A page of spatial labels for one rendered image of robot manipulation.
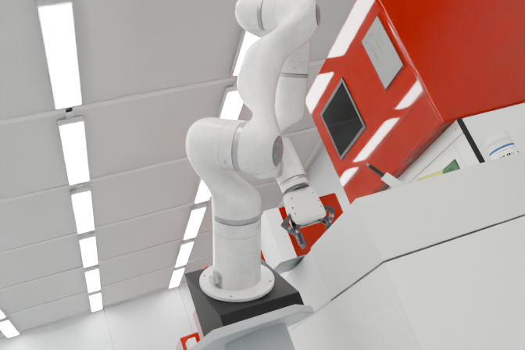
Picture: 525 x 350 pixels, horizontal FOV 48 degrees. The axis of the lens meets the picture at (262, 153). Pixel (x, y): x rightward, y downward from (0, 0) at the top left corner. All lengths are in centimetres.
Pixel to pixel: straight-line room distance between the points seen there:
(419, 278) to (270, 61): 61
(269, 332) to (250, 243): 21
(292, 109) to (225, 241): 46
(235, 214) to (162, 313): 844
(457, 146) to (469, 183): 57
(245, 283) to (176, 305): 837
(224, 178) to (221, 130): 13
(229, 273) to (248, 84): 46
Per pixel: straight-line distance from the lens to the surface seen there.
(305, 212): 169
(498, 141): 169
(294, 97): 169
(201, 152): 138
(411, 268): 131
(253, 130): 134
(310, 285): 170
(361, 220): 132
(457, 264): 136
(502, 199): 149
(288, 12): 152
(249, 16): 157
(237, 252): 144
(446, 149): 206
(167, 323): 978
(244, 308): 145
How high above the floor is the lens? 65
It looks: 21 degrees up
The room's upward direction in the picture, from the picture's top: 21 degrees counter-clockwise
